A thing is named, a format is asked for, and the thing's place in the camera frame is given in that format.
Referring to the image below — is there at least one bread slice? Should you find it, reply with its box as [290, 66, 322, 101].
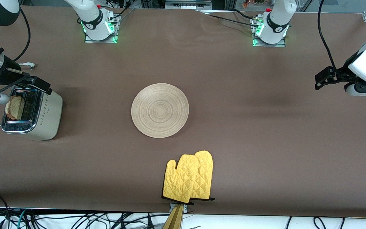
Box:
[5, 95, 24, 121]

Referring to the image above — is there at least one round wooden plate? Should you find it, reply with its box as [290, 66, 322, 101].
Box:
[131, 83, 189, 138]

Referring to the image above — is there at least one cream and chrome toaster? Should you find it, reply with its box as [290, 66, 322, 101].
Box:
[1, 81, 63, 141]

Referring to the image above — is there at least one brown table cloth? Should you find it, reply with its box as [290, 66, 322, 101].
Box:
[0, 5, 366, 218]

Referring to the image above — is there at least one grey metal box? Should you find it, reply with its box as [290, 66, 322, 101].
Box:
[165, 0, 212, 9]

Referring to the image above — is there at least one yellow quilted oven mitt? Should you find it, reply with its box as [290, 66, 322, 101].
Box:
[191, 150, 215, 201]
[162, 155, 200, 204]

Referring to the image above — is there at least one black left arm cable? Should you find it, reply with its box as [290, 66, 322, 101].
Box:
[317, 0, 338, 70]

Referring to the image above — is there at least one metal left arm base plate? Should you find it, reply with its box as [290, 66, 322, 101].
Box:
[251, 17, 287, 47]

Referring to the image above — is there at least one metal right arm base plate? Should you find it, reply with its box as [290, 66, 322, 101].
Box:
[85, 13, 120, 43]

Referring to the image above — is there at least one black base cable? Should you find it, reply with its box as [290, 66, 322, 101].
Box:
[105, 0, 136, 21]
[202, 9, 261, 27]

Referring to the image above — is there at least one teal floor cable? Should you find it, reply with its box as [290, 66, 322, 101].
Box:
[17, 209, 27, 229]

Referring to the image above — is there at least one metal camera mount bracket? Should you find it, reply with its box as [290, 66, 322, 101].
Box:
[169, 204, 188, 213]

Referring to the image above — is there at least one tan wooden camera beam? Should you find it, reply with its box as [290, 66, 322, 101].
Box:
[162, 205, 184, 229]

